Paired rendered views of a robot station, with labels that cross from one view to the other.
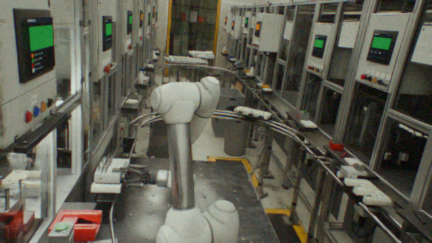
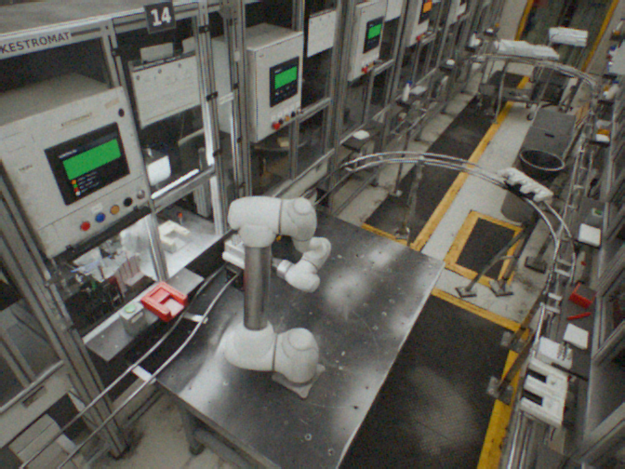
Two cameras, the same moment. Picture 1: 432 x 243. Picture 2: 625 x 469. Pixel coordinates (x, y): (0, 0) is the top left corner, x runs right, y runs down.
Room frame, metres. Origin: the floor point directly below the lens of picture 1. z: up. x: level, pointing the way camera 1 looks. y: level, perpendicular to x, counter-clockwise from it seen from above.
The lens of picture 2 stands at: (0.65, -0.70, 2.37)
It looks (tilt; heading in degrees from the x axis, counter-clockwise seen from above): 40 degrees down; 37
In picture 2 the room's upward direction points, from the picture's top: 5 degrees clockwise
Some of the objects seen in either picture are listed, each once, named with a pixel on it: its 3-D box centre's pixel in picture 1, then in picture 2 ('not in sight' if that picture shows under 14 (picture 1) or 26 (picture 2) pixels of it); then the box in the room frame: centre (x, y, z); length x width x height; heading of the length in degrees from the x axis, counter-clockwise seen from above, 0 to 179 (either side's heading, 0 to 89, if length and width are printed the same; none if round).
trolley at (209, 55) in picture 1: (200, 71); (557, 61); (8.50, 0.51, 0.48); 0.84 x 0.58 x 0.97; 16
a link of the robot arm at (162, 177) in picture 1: (162, 178); (285, 269); (1.75, 0.26, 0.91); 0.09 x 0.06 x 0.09; 9
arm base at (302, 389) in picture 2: not in sight; (300, 367); (1.49, -0.08, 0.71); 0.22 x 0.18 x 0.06; 8
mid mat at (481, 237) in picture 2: (233, 173); (486, 247); (3.88, -0.27, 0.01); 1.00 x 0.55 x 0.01; 8
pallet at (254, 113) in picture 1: (252, 115); (522, 186); (3.57, -0.37, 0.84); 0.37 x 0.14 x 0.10; 66
